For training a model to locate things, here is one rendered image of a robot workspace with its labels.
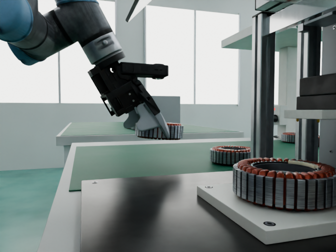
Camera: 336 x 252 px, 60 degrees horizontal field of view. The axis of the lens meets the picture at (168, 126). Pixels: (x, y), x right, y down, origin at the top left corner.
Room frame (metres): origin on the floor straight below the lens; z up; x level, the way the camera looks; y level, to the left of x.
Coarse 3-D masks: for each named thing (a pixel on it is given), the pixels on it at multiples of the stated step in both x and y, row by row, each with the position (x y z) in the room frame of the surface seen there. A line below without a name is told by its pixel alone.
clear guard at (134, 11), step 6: (138, 0) 0.34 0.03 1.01; (144, 0) 0.38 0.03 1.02; (150, 0) 0.43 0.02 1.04; (270, 0) 0.49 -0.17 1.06; (276, 0) 0.49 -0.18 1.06; (282, 0) 0.49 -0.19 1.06; (288, 0) 0.49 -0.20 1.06; (294, 0) 0.49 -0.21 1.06; (132, 6) 0.36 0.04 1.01; (138, 6) 0.38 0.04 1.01; (144, 6) 0.43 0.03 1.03; (132, 12) 0.38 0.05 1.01; (126, 18) 0.41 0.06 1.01
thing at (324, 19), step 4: (332, 12) 0.45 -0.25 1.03; (320, 16) 0.47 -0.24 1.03; (324, 16) 0.46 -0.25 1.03; (328, 16) 0.46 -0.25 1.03; (332, 16) 0.46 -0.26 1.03; (312, 20) 0.49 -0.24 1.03; (316, 20) 0.48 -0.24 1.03; (320, 20) 0.48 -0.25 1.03; (324, 20) 0.48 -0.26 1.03; (328, 20) 0.48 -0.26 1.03; (332, 20) 0.48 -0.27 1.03; (304, 24) 0.51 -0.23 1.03; (308, 24) 0.50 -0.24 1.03; (312, 24) 0.50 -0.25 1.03; (316, 24) 0.50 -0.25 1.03; (320, 24) 0.50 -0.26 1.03; (324, 24) 0.50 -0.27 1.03; (328, 24) 0.50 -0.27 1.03
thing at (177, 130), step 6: (168, 126) 0.63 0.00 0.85; (174, 126) 0.64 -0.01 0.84; (180, 126) 0.65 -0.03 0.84; (138, 132) 0.64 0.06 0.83; (144, 132) 0.63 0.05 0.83; (150, 132) 0.62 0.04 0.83; (156, 132) 0.62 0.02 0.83; (162, 132) 0.62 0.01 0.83; (174, 132) 0.63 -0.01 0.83; (180, 132) 0.65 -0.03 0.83; (150, 138) 0.63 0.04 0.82; (156, 138) 0.63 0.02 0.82; (162, 138) 0.63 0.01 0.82; (168, 138) 0.63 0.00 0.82; (174, 138) 0.64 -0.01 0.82
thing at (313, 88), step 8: (304, 80) 0.36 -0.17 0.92; (312, 80) 0.35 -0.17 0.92; (320, 80) 0.33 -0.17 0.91; (328, 80) 0.32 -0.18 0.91; (304, 88) 0.36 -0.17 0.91; (312, 88) 0.35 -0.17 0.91; (320, 88) 0.33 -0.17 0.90; (328, 88) 0.32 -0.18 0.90; (304, 96) 0.36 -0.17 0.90; (312, 96) 0.34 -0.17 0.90; (320, 96) 0.33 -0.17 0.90; (328, 96) 0.32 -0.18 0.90; (296, 104) 0.37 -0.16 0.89; (304, 104) 0.36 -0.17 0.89; (312, 104) 0.34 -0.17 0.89; (320, 104) 0.33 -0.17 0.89; (328, 104) 0.32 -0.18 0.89; (288, 112) 0.35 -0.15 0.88; (296, 112) 0.34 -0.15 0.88; (304, 112) 0.33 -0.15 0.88; (312, 112) 0.31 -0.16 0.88; (320, 112) 0.30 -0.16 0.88; (328, 112) 0.30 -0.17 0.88
